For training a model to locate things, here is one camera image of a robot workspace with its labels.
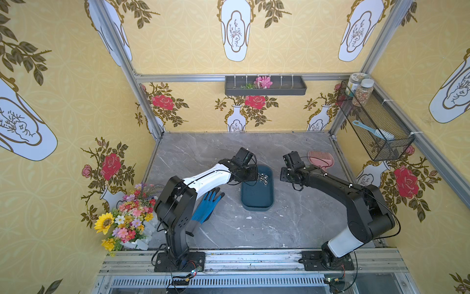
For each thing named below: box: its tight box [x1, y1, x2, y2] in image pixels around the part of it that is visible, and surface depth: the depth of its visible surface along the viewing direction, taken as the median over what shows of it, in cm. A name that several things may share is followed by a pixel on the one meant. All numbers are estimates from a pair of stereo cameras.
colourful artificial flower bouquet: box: [93, 183, 160, 257], surface depth 69 cm
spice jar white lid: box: [351, 78, 375, 107], surface depth 82 cm
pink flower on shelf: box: [253, 75, 273, 89], surface depth 91 cm
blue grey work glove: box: [185, 187, 226, 235], surface depth 88 cm
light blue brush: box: [352, 120, 396, 141], surface depth 73 cm
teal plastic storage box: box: [241, 164, 275, 212], surface depth 94 cm
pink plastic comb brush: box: [307, 150, 335, 173], surface depth 108 cm
